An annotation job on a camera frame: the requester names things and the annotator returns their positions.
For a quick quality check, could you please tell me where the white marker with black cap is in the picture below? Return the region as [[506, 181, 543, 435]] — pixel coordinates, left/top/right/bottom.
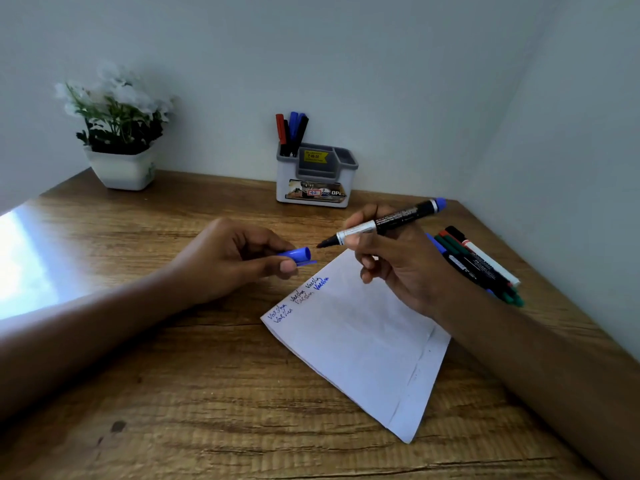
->
[[445, 225, 521, 288]]

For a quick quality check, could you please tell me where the blue marker cap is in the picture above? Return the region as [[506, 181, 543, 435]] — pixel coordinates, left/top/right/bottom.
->
[[276, 247, 319, 268]]

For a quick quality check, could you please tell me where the thick black marker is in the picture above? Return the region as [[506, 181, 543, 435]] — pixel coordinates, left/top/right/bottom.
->
[[292, 115, 310, 157]]

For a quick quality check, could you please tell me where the white plant pot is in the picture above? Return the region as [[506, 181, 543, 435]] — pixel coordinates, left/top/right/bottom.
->
[[83, 144, 158, 191]]

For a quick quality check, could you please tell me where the black marker with blue end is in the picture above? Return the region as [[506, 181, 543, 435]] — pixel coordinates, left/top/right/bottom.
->
[[316, 197, 448, 249]]

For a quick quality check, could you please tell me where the green capped marker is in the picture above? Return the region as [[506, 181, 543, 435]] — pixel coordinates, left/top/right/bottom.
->
[[433, 235, 525, 308]]

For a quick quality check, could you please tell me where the person's right hand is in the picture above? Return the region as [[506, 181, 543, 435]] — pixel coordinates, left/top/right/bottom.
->
[[343, 203, 455, 321]]

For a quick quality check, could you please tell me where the person's left forearm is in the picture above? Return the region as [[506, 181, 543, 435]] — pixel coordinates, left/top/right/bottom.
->
[[0, 260, 197, 421]]

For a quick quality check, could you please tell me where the white paper sheet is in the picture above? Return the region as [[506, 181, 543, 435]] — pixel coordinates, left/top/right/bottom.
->
[[260, 248, 452, 444]]

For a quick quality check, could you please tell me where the white flower plant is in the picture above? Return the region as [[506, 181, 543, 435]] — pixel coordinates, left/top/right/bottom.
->
[[54, 61, 176, 156]]

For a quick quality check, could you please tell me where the person's left hand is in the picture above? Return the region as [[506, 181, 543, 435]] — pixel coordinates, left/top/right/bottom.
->
[[171, 217, 300, 308]]

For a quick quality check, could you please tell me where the grey and white pen holder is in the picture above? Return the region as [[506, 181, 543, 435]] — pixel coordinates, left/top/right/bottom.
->
[[275, 142, 360, 209]]

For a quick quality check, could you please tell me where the person's right forearm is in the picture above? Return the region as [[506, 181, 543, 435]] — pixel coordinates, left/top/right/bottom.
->
[[434, 277, 640, 480]]

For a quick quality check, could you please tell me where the blue capped marker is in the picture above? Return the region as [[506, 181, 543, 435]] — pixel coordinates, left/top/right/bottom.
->
[[425, 233, 497, 297]]

